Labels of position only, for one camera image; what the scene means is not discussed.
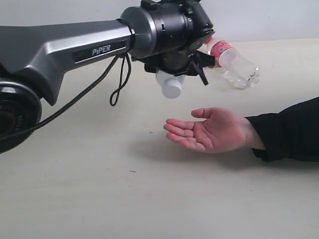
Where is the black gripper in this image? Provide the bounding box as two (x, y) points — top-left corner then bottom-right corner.
(144, 42), (215, 86)

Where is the green white label bottle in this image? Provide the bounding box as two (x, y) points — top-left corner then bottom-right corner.
(156, 70), (185, 99)

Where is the red label clear cola bottle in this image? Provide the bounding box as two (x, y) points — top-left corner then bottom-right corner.
(202, 37), (260, 90)

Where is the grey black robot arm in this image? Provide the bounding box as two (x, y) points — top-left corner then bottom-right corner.
(0, 0), (214, 152)

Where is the black sleeved forearm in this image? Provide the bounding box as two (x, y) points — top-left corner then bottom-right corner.
(247, 98), (319, 162)

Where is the person's open bare hand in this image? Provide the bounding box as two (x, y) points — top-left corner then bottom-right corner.
(163, 107), (265, 153)

